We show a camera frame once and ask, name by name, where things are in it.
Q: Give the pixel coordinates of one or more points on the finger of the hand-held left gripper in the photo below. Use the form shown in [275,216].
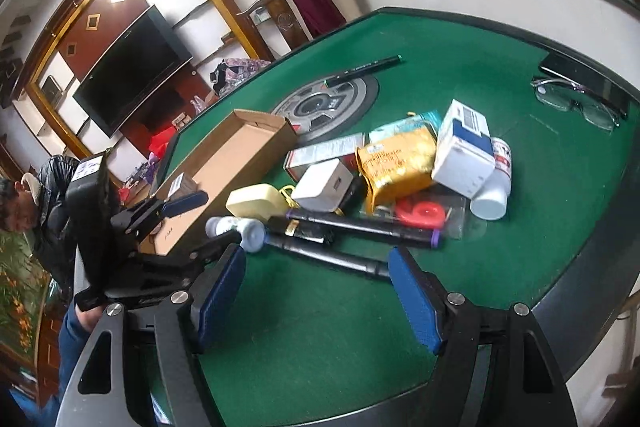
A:
[200,254]
[185,203]

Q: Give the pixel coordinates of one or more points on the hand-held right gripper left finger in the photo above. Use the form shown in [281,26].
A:
[225,287]

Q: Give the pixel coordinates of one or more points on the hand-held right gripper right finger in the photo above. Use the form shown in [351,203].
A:
[415,297]

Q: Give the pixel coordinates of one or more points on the small white bottle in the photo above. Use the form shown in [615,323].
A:
[235,227]

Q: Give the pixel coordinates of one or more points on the cream square case with keyring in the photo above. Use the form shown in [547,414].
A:
[252,202]

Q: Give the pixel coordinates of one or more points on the brown cardboard box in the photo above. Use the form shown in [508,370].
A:
[235,157]

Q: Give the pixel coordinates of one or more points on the clear bag with red item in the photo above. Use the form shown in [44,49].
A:
[425,213]

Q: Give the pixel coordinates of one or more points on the black marker purple end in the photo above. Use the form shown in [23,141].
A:
[360,225]

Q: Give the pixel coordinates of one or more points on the black lipstick gold band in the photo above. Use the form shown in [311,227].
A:
[300,232]

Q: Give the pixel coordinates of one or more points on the black pen blue end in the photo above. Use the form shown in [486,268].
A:
[330,254]

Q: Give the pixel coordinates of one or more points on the white bottle red label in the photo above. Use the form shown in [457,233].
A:
[492,202]

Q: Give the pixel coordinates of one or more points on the yellow cracker packet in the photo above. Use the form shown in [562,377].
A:
[395,167]

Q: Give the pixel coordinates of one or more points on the small white barcode box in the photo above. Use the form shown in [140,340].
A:
[320,184]

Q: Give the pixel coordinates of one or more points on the white and blue medicine box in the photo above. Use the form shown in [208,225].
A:
[462,157]

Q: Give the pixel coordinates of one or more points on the long red and grey box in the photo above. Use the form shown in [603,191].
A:
[325,149]

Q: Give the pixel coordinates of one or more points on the teal cartoon tissue pack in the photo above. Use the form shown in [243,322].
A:
[415,122]

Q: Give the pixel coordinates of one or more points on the black marker yellow-green ends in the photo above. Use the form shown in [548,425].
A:
[365,68]

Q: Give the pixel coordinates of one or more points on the person's left forearm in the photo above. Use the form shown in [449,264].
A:
[72,347]

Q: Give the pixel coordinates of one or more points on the floral picture panel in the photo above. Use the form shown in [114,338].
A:
[20,302]

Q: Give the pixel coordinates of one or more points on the black television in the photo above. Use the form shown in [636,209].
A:
[132,69]

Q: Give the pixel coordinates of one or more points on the floral cloth bag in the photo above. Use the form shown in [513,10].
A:
[240,69]

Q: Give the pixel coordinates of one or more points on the round grey table centre panel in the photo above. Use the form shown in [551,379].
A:
[320,104]

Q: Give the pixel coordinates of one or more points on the dark red cloth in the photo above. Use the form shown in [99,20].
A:
[315,4]

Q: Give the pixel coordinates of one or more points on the black flat case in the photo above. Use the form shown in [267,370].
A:
[575,69]

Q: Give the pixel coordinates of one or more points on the clear frame eyeglasses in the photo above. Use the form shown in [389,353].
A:
[552,94]

